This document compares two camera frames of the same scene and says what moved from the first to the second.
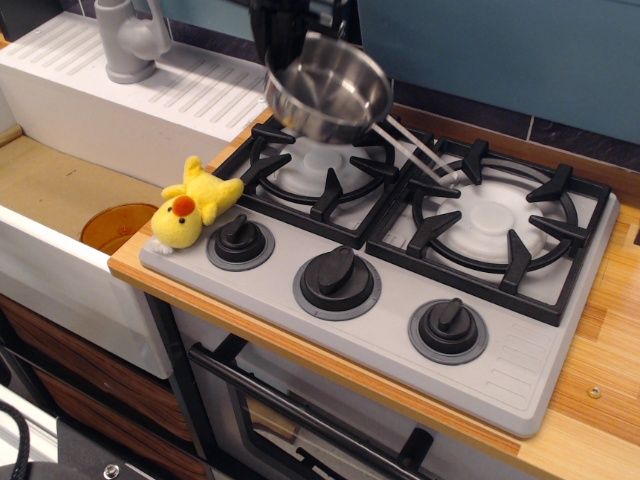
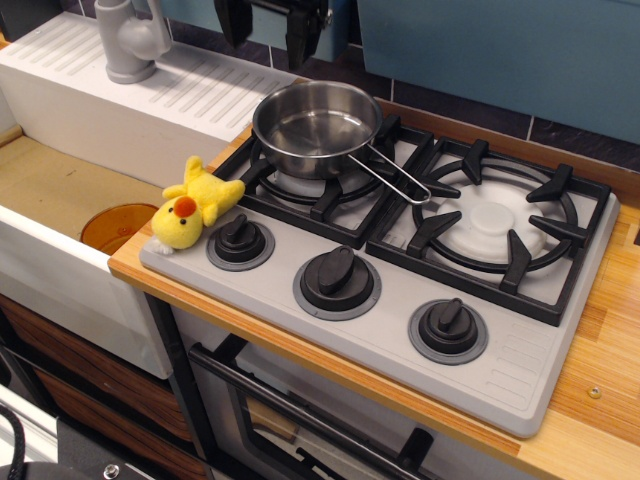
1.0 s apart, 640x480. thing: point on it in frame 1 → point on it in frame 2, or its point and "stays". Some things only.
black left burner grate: x=339 y=190 stays
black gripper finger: x=261 y=13 → x=235 y=18
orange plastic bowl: x=111 y=227 stays
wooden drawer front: x=132 y=412 stays
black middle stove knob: x=336 y=285 stays
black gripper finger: x=290 y=20 → x=305 y=20
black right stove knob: x=449 y=332 stays
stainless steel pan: x=337 y=89 → x=329 y=130
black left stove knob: x=239 y=245 stays
